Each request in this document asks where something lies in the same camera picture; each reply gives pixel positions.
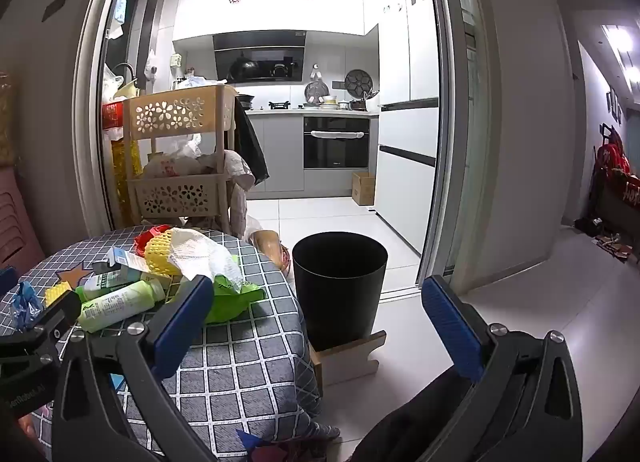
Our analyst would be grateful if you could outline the beige cloth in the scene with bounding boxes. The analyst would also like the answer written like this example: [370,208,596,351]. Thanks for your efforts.
[222,149,257,243]

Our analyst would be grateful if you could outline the small cardboard box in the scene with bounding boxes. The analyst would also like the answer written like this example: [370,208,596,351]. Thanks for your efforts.
[351,171,377,206]

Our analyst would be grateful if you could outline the green plastic bottle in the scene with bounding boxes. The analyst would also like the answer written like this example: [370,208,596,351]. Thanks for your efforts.
[77,278,166,334]

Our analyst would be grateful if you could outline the brown bread bag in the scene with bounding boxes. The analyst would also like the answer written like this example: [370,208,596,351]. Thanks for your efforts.
[248,229,292,274]

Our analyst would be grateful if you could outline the white wall cabinets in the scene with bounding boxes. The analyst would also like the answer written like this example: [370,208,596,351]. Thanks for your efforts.
[172,0,379,43]

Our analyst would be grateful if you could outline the yellow foam fruit net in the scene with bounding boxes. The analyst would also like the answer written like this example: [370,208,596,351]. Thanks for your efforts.
[145,227,183,277]

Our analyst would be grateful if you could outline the white plastic bag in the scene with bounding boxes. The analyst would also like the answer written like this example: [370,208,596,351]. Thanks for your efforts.
[142,134,223,178]

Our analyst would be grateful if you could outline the round perforated pan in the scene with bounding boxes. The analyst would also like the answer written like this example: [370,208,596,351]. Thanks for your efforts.
[345,68,374,95]

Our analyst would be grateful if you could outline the white and green bottle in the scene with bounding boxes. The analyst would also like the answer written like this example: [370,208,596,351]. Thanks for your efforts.
[75,269,151,302]

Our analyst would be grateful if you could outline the white paper towel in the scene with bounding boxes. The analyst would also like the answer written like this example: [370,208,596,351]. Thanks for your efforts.
[167,228,243,293]

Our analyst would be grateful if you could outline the blue plastic wrapper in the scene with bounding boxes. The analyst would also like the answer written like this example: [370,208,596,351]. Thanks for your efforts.
[9,281,43,333]

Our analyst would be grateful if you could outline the wooden bin stand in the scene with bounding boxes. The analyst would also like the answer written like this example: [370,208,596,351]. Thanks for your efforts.
[307,329,388,390]

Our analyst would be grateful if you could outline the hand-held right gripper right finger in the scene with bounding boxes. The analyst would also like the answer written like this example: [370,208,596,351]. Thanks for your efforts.
[421,274,585,462]

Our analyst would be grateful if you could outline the green scouring pad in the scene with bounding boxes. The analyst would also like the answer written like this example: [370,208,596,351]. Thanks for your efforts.
[204,274,267,325]

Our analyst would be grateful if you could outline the red plastic bag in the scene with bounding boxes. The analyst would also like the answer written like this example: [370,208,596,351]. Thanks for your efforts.
[134,224,173,255]

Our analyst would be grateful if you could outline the black hanging bag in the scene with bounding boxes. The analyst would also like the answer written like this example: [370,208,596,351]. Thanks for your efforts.
[234,101,271,186]

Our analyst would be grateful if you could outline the yellow sponge piece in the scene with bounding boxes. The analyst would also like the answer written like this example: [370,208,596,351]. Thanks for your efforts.
[44,281,73,308]

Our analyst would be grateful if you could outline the pink plastic stool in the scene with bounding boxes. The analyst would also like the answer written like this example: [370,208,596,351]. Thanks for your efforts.
[0,167,46,268]

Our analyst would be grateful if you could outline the red hanging bags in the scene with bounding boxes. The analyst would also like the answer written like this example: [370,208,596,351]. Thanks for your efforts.
[594,139,640,209]

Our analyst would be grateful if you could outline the beige plastic storage rack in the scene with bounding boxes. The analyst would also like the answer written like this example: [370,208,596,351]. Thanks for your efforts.
[122,84,238,235]

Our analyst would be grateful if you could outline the gold tinsel strip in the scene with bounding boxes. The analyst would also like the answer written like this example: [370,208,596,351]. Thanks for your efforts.
[111,139,132,228]

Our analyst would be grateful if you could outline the black trash bin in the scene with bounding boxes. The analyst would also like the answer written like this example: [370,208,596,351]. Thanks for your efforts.
[292,231,389,352]

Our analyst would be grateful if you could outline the grey checked tablecloth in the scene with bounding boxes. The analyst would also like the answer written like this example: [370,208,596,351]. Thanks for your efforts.
[0,226,323,462]

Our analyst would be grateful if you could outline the white refrigerator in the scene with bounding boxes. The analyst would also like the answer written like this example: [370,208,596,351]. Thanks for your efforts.
[375,0,442,257]

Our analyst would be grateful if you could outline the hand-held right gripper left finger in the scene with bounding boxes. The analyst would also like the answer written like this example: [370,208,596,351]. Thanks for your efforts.
[51,274,216,462]

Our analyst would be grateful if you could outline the black built-in oven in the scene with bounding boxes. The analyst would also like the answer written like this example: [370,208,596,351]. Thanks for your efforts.
[302,116,372,170]

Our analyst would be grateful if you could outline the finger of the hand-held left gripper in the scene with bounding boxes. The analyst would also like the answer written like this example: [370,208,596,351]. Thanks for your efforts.
[0,289,82,379]

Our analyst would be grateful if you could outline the white and blue carton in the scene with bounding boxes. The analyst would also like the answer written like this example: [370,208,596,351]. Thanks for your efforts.
[92,246,151,275]

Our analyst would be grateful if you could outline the black range hood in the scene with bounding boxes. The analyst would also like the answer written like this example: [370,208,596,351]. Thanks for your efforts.
[212,31,307,83]

